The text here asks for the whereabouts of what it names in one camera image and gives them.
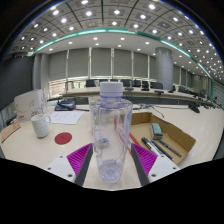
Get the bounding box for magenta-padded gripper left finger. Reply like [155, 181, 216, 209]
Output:
[44, 143, 94, 187]

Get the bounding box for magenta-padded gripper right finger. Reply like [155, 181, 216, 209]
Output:
[130, 143, 181, 187]

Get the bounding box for clear plastic water bottle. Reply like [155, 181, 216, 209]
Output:
[89, 81, 134, 184]

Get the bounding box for black marker pen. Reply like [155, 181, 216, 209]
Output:
[141, 136, 160, 156]
[157, 138, 183, 158]
[150, 139, 175, 162]

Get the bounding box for flat round red coaster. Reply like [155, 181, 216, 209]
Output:
[54, 131, 73, 146]

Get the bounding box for grey-green whiteboard eraser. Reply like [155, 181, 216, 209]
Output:
[149, 122, 164, 140]

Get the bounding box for open brown cardboard box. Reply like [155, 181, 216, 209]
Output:
[129, 111, 197, 166]

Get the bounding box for printed white paper sheet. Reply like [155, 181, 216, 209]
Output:
[49, 110, 86, 126]

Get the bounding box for white ceramic mug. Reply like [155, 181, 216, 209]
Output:
[30, 113, 52, 139]

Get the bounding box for black desk phone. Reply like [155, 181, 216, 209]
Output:
[54, 99, 77, 112]

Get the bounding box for long curved conference desk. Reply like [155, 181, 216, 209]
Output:
[61, 87, 221, 109]

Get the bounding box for desk microphones group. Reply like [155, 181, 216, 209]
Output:
[123, 85, 176, 96]

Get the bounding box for black desktop microphone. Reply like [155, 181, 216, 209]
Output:
[188, 102, 201, 114]

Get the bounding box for white paper ream carton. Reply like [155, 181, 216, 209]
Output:
[13, 88, 48, 124]

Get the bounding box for flat brown cardboard piece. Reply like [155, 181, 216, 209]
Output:
[0, 121, 22, 144]

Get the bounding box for black office chairs group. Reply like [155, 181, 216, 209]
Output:
[84, 78, 208, 98]

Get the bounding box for ceiling lights group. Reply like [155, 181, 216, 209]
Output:
[19, 0, 224, 78]

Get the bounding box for thin dark table cable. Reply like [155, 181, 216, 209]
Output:
[138, 103, 191, 119]

